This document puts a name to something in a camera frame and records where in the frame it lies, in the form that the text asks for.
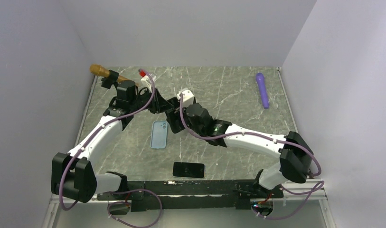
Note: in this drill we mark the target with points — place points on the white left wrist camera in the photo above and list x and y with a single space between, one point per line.
146 81

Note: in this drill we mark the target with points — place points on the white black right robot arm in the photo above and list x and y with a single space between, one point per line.
293 154

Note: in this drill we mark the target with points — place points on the light blue phone case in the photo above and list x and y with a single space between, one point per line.
159 134

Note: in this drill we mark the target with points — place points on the black microphone stand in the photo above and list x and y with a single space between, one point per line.
109 80

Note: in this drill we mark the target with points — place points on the purple toy microphone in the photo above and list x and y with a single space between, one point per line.
260 79

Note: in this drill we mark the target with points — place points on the aluminium table edge rail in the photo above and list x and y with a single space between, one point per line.
278 70

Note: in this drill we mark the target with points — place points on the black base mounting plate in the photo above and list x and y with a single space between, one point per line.
192 194

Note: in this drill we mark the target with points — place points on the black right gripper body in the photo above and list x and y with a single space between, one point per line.
174 115

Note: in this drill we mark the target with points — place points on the gold toy microphone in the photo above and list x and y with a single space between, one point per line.
99 70

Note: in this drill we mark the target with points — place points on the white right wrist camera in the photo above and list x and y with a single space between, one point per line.
185 97

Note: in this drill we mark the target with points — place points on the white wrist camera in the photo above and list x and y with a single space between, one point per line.
185 97
146 81

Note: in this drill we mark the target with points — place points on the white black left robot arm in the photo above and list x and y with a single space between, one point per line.
73 175

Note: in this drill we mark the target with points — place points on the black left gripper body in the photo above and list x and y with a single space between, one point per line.
154 106

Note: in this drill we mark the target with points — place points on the black smartphone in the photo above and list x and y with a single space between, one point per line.
188 170

